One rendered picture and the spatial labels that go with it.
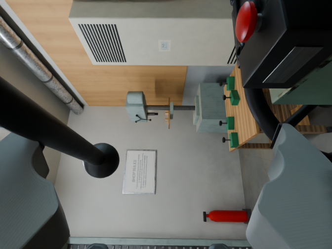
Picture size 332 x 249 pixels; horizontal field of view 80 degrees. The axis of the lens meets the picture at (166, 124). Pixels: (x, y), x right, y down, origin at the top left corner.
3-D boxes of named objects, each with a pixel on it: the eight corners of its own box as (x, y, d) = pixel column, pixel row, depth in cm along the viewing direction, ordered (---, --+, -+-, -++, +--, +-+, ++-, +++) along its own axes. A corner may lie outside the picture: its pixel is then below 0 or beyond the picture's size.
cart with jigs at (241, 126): (276, 87, 199) (212, 87, 200) (317, 48, 145) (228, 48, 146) (289, 152, 178) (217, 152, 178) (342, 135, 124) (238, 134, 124)
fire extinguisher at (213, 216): (245, 208, 274) (201, 208, 275) (251, 209, 257) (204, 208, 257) (247, 223, 268) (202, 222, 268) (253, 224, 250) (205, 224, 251)
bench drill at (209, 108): (243, 103, 286) (133, 102, 287) (263, 77, 228) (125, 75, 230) (248, 134, 268) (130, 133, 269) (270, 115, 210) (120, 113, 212)
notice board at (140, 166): (156, 149, 305) (126, 149, 306) (156, 149, 304) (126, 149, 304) (155, 194, 282) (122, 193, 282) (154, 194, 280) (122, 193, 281)
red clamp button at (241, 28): (242, 22, 18) (231, 22, 18) (257, -8, 16) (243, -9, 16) (246, 50, 17) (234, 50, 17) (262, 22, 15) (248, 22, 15)
